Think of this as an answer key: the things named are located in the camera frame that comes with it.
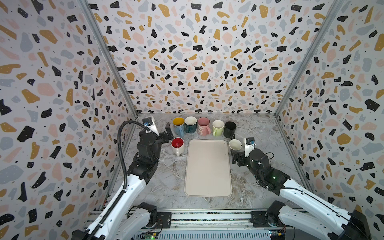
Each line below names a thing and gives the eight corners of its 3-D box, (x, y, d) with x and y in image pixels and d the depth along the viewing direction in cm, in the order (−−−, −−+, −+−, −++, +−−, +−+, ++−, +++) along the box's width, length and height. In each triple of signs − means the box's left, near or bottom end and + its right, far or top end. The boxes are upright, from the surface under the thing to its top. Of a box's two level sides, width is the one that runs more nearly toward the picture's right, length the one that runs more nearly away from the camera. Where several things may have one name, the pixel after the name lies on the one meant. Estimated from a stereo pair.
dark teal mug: (186, 136, 110) (185, 125, 101) (183, 129, 115) (182, 118, 105) (198, 133, 113) (198, 122, 103) (194, 126, 117) (194, 115, 107)
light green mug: (212, 140, 107) (213, 131, 100) (212, 128, 114) (213, 119, 107) (223, 140, 107) (225, 131, 100) (222, 128, 114) (223, 119, 107)
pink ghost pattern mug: (197, 139, 108) (197, 128, 99) (197, 127, 116) (197, 116, 106) (209, 139, 109) (210, 128, 99) (209, 127, 116) (210, 116, 106)
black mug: (221, 133, 112) (223, 125, 105) (227, 128, 116) (229, 119, 108) (232, 141, 108) (234, 133, 100) (238, 135, 111) (241, 127, 104)
